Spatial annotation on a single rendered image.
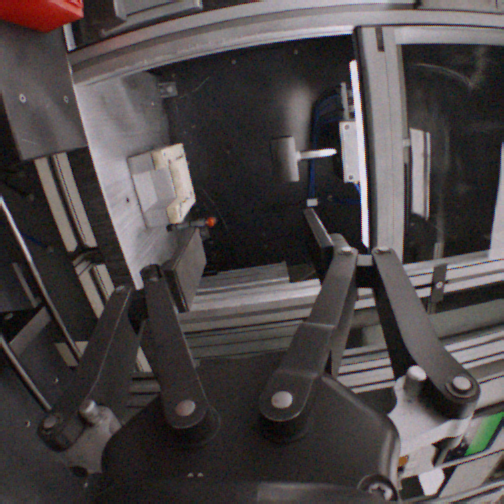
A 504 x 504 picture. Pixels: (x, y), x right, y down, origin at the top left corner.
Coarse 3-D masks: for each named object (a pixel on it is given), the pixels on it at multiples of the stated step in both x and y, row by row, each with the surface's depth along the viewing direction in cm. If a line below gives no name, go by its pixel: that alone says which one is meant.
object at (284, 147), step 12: (276, 144) 55; (288, 144) 55; (276, 156) 56; (288, 156) 56; (300, 156) 58; (312, 156) 58; (324, 156) 58; (276, 168) 57; (288, 168) 57; (276, 180) 58; (288, 180) 58
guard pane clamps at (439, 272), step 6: (444, 264) 45; (438, 270) 45; (444, 270) 45; (438, 276) 45; (444, 276) 46; (432, 282) 46; (438, 282) 46; (444, 282) 46; (432, 288) 46; (438, 288) 46; (432, 294) 47; (438, 294) 47; (432, 300) 47; (438, 300) 47
